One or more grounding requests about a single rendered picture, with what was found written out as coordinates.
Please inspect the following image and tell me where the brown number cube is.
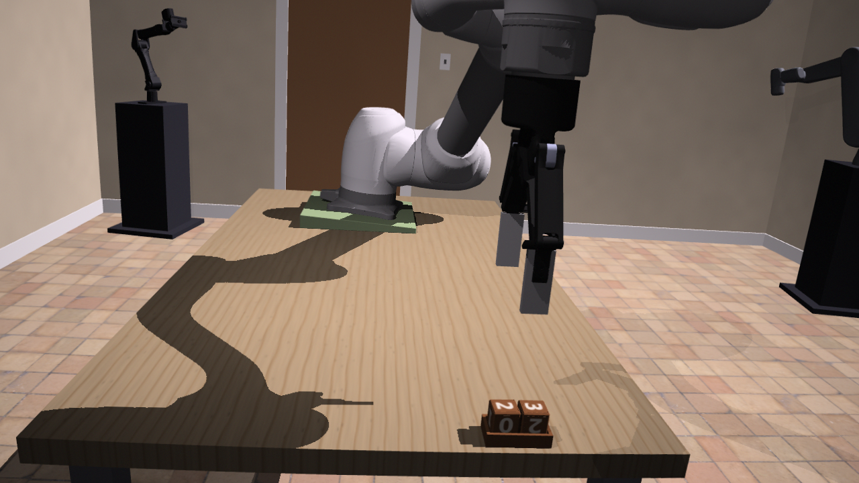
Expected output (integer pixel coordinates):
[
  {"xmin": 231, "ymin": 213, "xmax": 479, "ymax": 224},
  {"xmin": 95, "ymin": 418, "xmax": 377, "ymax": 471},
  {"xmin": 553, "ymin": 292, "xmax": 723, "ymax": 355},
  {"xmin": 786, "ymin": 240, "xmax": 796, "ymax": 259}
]
[
  {"xmin": 517, "ymin": 400, "xmax": 550, "ymax": 434},
  {"xmin": 487, "ymin": 399, "xmax": 521, "ymax": 433}
]

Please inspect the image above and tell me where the brown wooden tray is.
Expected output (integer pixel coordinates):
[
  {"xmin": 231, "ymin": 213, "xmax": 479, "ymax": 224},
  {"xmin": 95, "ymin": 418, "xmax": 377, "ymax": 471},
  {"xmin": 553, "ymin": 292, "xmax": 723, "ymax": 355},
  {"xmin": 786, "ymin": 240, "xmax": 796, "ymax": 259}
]
[{"xmin": 481, "ymin": 414, "xmax": 553, "ymax": 448}]

